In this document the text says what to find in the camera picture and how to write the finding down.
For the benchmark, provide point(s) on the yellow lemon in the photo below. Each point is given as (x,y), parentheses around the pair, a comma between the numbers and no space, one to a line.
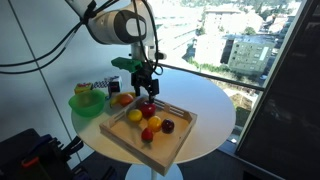
(135,115)

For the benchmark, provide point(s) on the round white table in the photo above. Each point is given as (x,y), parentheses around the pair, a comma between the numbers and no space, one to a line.
(203,114)

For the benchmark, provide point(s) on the black equipment bag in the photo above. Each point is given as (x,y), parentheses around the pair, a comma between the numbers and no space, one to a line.
(29,156)

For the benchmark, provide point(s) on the window handrail bar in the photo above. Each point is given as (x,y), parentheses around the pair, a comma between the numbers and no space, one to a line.
(215,78)

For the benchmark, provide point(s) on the red apple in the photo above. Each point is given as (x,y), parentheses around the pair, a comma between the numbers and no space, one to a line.
(147,109)

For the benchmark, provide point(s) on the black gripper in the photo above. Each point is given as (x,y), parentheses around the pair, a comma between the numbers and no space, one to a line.
(144,73)

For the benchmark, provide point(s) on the small red tomato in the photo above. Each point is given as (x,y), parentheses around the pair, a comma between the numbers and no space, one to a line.
(147,135)

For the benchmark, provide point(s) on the yellow orange bell pepper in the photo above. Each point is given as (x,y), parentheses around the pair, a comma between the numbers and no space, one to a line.
(155,124)

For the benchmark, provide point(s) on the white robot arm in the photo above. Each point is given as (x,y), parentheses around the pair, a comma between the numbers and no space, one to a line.
(132,25)

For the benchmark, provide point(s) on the black white patterned cube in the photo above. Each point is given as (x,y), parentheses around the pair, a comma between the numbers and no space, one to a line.
(100,84)

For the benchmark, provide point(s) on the dark purple plum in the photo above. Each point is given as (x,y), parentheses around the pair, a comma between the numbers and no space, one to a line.
(168,126)

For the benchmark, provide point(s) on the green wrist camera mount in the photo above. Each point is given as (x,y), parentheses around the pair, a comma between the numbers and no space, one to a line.
(130,65)

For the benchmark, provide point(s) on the green plastic bowl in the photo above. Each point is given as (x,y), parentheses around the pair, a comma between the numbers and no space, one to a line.
(88,104)

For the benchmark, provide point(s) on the colourful soft cube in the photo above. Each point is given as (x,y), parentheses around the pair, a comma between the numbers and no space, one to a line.
(82,87)

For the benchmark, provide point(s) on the wooden tray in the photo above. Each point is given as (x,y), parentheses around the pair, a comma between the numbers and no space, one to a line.
(155,149)

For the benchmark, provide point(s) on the yellow banana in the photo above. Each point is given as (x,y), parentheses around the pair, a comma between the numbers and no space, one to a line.
(115,100)

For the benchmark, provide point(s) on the orange fruit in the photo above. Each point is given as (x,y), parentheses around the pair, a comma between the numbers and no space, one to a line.
(125,99)

